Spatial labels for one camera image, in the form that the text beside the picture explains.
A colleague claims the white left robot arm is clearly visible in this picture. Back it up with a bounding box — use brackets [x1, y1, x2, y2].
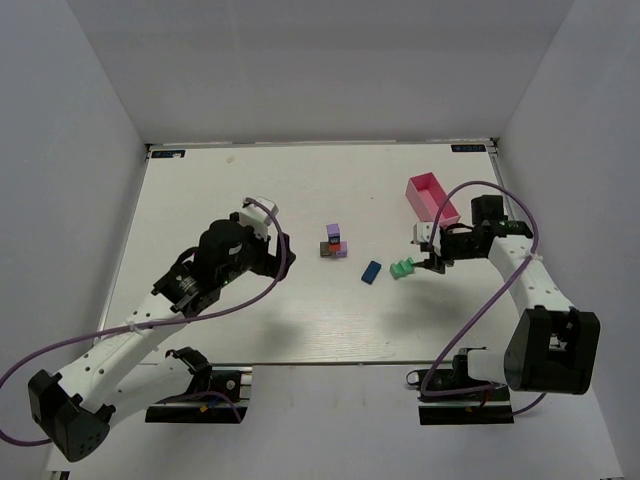
[28, 205, 296, 462]

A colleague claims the purple cable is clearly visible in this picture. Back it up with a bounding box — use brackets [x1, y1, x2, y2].
[0, 197, 294, 446]
[404, 180, 549, 417]

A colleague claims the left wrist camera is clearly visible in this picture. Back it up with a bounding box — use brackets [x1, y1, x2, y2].
[239, 197, 279, 241]

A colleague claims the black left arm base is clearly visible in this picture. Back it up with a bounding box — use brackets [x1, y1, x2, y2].
[145, 347, 252, 425]

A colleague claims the blue label right corner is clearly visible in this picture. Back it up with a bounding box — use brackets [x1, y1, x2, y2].
[451, 144, 486, 153]

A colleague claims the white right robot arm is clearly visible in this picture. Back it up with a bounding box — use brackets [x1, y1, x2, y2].
[414, 195, 600, 398]

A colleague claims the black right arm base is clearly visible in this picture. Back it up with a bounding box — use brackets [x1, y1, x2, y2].
[405, 366, 514, 427]

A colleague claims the purple wood cube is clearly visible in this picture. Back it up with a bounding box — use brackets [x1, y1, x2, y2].
[333, 241, 348, 258]
[326, 223, 340, 238]

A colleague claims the blue label left corner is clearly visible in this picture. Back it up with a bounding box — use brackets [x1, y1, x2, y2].
[151, 150, 186, 159]

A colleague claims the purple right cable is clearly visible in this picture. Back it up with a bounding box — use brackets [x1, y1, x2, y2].
[404, 180, 549, 417]

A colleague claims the blue label corner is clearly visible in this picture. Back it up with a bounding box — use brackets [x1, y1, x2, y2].
[151, 150, 186, 159]
[451, 144, 486, 153]

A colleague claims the green notched wood block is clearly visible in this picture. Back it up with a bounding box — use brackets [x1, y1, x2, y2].
[389, 257, 415, 280]

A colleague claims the pink plastic box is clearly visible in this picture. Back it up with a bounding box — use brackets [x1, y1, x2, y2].
[405, 172, 462, 227]

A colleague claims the long dark blue block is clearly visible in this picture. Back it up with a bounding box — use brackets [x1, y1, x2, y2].
[361, 261, 381, 285]

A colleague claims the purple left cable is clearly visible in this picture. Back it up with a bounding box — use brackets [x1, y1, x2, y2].
[0, 197, 294, 446]

